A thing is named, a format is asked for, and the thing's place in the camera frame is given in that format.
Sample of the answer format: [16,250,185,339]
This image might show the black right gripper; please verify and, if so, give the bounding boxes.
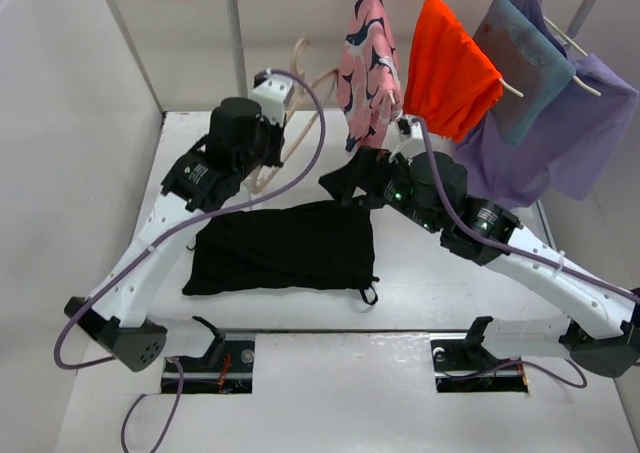
[319,143,442,234]

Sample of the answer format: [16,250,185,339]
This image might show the beige plastic hanger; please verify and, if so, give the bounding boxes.
[247,36,341,197]

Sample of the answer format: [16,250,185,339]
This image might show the black trousers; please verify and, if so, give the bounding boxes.
[182,200,379,306]

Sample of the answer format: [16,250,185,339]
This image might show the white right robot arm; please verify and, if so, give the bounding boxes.
[319,147,639,378]

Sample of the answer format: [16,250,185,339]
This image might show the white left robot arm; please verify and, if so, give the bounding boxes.
[64,93,288,372]

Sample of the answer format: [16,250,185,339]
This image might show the pink shark print garment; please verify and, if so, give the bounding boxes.
[336,0,403,153]

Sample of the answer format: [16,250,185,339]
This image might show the orange garment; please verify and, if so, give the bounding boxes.
[404,0,504,142]

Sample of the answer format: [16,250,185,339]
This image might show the blue denim garment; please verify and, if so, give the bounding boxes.
[473,0,576,146]

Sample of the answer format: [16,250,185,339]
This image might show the purple t-shirt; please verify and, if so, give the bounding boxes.
[454,0,639,209]

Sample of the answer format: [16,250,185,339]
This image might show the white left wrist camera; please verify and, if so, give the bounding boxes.
[249,72,295,127]

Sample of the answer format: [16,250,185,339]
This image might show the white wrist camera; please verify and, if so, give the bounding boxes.
[396,115,423,142]
[249,72,295,127]

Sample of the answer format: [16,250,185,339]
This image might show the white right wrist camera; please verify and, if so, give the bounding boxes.
[396,115,423,142]

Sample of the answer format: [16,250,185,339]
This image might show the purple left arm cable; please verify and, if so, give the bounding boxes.
[53,68,327,453]

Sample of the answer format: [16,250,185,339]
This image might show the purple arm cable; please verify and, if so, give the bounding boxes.
[53,68,327,453]
[409,117,640,389]

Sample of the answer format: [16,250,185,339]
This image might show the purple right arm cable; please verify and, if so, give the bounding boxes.
[409,117,640,389]

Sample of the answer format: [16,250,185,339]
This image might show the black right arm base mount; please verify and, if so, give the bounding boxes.
[431,338,529,393]

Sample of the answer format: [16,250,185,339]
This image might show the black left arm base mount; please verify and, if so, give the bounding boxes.
[179,336,255,395]

